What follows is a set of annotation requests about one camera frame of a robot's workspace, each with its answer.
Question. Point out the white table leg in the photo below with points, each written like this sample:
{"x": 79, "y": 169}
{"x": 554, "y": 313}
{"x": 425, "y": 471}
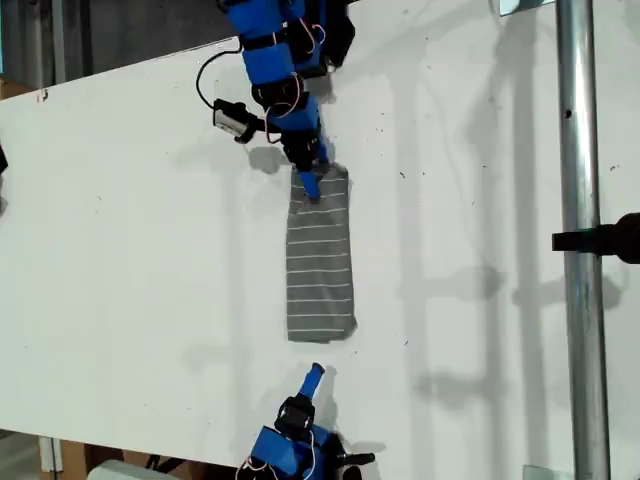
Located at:
{"x": 50, "y": 454}

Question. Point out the black clamp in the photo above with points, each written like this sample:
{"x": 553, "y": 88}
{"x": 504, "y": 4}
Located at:
{"x": 600, "y": 239}

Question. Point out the camera black stalk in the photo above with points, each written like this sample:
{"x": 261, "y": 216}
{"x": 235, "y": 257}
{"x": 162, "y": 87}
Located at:
{"x": 267, "y": 127}

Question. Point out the black object at table edge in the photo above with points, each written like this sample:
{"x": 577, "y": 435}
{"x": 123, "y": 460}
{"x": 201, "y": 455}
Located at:
{"x": 3, "y": 159}

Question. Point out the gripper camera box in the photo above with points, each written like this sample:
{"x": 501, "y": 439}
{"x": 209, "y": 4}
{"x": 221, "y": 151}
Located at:
{"x": 356, "y": 462}
{"x": 232, "y": 120}

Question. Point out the steel post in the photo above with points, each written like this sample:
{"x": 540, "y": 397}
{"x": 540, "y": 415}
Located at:
{"x": 582, "y": 300}

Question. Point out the grey white-striped towel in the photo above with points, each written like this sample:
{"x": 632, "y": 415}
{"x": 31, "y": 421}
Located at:
{"x": 320, "y": 270}

